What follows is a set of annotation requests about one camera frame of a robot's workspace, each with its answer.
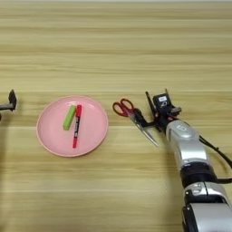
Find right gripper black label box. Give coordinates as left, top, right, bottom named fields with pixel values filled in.
left=152, top=93, right=172, bottom=110

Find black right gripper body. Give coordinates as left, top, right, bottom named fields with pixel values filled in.
left=152, top=103, right=182, bottom=132

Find red handled scissors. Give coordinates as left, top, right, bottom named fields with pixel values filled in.
left=112, top=98, right=160, bottom=148

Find green marker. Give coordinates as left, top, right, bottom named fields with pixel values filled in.
left=62, top=104, right=77, bottom=131

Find red marker pen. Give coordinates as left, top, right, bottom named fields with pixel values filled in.
left=72, top=104, right=83, bottom=150

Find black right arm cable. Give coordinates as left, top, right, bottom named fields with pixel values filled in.
left=198, top=135, right=232, bottom=185

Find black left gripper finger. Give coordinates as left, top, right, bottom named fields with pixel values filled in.
left=0, top=89, right=17, bottom=112

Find pink round plate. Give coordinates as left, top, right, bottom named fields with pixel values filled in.
left=35, top=95, right=110, bottom=158

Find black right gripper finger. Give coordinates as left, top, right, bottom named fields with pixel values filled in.
left=133, top=108, right=160, bottom=128
left=145, top=91, right=158, bottom=121

